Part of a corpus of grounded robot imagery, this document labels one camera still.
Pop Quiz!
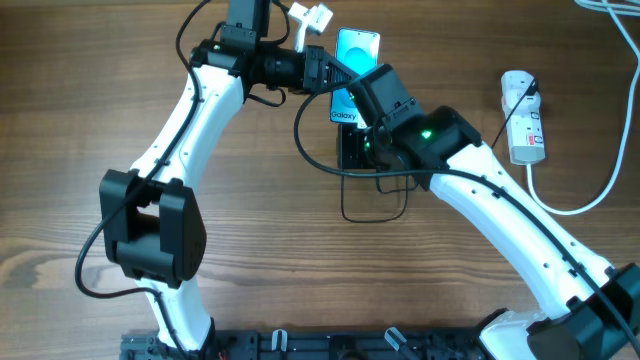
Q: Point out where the turquoise screen smartphone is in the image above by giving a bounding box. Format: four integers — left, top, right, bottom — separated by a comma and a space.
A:
329, 27, 381, 129

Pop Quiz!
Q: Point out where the black USB charging cable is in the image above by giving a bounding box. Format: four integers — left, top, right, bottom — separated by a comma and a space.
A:
340, 74, 541, 224

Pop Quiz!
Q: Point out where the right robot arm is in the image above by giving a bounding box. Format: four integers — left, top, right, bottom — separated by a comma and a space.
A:
347, 64, 639, 359

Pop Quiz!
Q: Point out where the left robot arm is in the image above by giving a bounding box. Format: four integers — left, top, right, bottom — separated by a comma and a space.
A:
96, 1, 354, 359

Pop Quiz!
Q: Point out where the white power strip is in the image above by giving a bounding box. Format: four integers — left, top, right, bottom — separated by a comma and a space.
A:
501, 70, 545, 165

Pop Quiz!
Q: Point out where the black right camera cable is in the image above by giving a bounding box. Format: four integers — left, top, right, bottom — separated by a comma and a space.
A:
293, 79, 640, 346

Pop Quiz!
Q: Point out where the black camera cable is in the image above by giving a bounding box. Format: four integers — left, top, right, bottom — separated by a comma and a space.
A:
73, 0, 292, 360
293, 79, 640, 346

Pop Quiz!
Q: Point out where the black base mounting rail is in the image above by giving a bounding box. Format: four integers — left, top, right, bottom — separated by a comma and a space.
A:
120, 327, 491, 360

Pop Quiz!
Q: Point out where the black left camera cable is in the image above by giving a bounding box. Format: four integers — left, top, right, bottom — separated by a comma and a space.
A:
73, 0, 292, 360

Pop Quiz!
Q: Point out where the white power strip cord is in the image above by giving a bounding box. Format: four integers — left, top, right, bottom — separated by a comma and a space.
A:
525, 0, 640, 217

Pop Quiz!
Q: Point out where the white cables top corner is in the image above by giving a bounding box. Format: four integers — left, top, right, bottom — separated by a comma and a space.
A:
572, 0, 640, 18

